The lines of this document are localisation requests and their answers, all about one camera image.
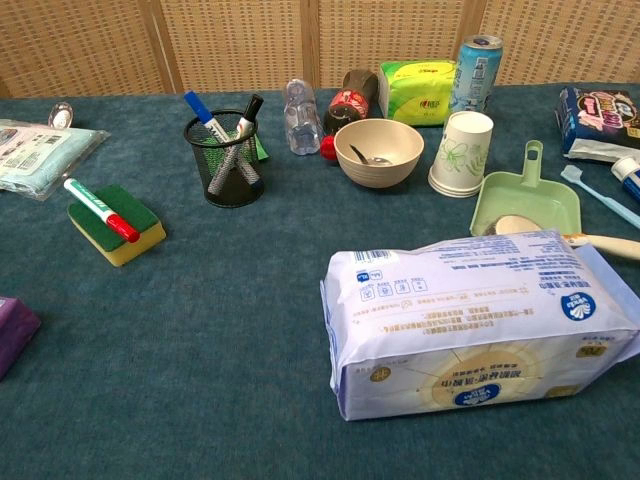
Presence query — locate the red cap whiteboard marker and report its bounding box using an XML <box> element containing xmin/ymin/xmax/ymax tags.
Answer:
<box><xmin>63</xmin><ymin>177</ymin><xmax>142</xmax><ymax>244</ymax></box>

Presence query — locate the black mesh pen holder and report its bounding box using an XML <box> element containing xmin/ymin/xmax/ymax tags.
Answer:
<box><xmin>182</xmin><ymin>109</ymin><xmax>267</xmax><ymax>209</ymax></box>

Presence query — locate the black cap marker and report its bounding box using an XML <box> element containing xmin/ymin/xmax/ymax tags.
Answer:
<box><xmin>207</xmin><ymin>93</ymin><xmax>266</xmax><ymax>197</ymax></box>

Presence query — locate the blue cap marker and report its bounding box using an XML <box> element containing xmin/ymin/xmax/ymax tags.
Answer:
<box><xmin>183</xmin><ymin>90</ymin><xmax>265</xmax><ymax>192</ymax></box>

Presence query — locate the beige bowl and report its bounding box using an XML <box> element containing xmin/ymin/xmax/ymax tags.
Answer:
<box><xmin>333</xmin><ymin>118</ymin><xmax>426</xmax><ymax>190</ymax></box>

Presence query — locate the metal spoon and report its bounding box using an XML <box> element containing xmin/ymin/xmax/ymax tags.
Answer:
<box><xmin>348</xmin><ymin>144</ymin><xmax>394</xmax><ymax>167</ymax></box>

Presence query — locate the small green sachet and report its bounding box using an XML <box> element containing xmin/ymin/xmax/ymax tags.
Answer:
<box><xmin>252</xmin><ymin>131</ymin><xmax>272</xmax><ymax>163</ymax></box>

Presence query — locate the clear plastic water bottle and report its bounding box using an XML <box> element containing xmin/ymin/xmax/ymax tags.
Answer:
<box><xmin>283</xmin><ymin>76</ymin><xmax>324</xmax><ymax>158</ymax></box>

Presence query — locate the teal table cloth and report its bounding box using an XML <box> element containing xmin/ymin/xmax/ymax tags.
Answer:
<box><xmin>0</xmin><ymin>81</ymin><xmax>640</xmax><ymax>480</ymax></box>

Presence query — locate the cola bottle with red cap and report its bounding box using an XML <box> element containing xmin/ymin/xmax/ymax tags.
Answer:
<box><xmin>319</xmin><ymin>69</ymin><xmax>380</xmax><ymax>164</ymax></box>

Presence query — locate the white paper cup stack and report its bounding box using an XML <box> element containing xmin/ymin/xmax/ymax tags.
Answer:
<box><xmin>427</xmin><ymin>110</ymin><xmax>495</xmax><ymax>200</ymax></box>

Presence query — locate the green tissue pack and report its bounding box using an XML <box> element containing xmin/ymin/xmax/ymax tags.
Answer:
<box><xmin>376</xmin><ymin>59</ymin><xmax>459</xmax><ymax>128</ymax></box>

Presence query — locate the large white wipes pack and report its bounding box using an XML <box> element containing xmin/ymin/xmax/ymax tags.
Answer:
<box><xmin>319</xmin><ymin>229</ymin><xmax>640</xmax><ymax>422</ymax></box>

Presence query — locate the green and yellow sponge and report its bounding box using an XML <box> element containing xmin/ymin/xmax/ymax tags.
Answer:
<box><xmin>67</xmin><ymin>184</ymin><xmax>168</xmax><ymax>268</ymax></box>

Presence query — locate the light green dustpan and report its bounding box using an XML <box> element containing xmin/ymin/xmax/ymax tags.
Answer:
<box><xmin>469</xmin><ymin>139</ymin><xmax>583</xmax><ymax>238</ymax></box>

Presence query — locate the light blue drink can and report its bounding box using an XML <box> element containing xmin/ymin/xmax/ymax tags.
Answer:
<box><xmin>449</xmin><ymin>34</ymin><xmax>504</xmax><ymax>117</ymax></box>

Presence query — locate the light blue toothbrush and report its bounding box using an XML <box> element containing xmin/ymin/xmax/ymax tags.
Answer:
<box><xmin>559</xmin><ymin>164</ymin><xmax>640</xmax><ymax>227</ymax></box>

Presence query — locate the clear adhesive hook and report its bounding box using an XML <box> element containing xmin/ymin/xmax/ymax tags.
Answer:
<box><xmin>47</xmin><ymin>101</ymin><xmax>76</xmax><ymax>129</ymax></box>

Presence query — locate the packaged light blue towel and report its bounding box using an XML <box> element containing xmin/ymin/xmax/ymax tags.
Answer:
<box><xmin>0</xmin><ymin>118</ymin><xmax>112</xmax><ymax>202</ymax></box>

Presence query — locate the dark blue snack package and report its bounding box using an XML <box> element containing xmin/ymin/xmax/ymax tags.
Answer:
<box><xmin>553</xmin><ymin>85</ymin><xmax>640</xmax><ymax>164</ymax></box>

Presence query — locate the white and blue toothpaste tube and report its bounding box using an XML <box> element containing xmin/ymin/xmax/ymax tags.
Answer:
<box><xmin>609</xmin><ymin>154</ymin><xmax>640</xmax><ymax>204</ymax></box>

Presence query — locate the woven bamboo folding screen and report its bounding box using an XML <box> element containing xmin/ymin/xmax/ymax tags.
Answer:
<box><xmin>0</xmin><ymin>0</ymin><xmax>640</xmax><ymax>99</ymax></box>

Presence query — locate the purple box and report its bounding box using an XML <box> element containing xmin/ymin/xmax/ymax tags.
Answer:
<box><xmin>0</xmin><ymin>295</ymin><xmax>43</xmax><ymax>382</ymax></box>

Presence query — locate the cream handled brush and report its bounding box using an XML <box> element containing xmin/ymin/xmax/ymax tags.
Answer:
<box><xmin>481</xmin><ymin>214</ymin><xmax>640</xmax><ymax>262</ymax></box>

